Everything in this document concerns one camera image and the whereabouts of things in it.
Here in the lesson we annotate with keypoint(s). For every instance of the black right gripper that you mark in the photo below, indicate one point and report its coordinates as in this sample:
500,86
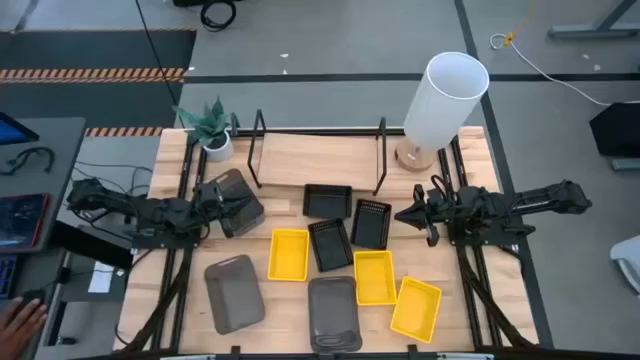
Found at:
436,212

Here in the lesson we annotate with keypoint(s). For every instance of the grey translucent plastic basket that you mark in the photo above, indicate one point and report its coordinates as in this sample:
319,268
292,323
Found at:
334,312
234,295
245,205

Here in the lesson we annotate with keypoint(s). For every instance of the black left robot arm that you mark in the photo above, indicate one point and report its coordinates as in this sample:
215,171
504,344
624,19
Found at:
150,212

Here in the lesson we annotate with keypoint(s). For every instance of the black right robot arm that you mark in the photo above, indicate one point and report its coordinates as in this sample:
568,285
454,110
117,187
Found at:
540,197

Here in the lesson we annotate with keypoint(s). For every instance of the white shade wooden base lamp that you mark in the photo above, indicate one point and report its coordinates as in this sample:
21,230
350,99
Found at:
442,105

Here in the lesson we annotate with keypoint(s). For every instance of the person's hand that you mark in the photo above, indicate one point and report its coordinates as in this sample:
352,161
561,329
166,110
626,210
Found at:
17,330

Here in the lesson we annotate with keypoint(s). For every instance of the black keyboard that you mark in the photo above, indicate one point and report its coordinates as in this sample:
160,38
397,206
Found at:
6,275

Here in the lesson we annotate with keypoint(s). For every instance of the green plant in white pot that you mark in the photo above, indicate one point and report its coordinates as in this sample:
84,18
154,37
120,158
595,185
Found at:
210,127

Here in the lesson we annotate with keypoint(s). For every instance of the red-edged tablet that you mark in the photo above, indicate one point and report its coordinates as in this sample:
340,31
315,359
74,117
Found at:
20,220

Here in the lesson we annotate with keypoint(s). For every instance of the grey metal table leg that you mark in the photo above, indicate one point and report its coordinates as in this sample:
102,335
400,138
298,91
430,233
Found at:
590,31

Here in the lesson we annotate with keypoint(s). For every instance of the black box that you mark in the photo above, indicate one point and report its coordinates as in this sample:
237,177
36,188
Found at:
617,130

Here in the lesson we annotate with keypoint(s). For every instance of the black hazard-striped floor mat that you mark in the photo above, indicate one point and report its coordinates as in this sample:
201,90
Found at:
100,50

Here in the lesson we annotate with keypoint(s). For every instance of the white paper sheet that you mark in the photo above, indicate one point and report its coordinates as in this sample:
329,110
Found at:
101,277

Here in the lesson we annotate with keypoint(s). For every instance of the black equipment case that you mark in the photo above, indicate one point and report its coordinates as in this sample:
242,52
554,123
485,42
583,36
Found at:
90,245

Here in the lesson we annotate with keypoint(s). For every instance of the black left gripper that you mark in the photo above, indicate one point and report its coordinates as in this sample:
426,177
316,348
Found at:
209,202

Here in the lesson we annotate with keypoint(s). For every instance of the black aluminium table frame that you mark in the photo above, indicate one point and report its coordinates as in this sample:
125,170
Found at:
350,131

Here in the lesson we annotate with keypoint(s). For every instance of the computer monitor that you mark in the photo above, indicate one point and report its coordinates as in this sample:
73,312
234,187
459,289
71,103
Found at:
12,131

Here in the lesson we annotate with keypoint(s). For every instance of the grey desk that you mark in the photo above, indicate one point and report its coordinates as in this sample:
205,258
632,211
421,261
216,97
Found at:
60,150

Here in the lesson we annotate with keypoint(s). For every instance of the yellow plastic basket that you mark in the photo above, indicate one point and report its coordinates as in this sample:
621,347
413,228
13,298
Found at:
288,255
416,310
375,277

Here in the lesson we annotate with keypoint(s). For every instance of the black plastic basket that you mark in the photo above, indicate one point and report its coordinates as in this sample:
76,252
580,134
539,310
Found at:
371,225
327,202
330,246

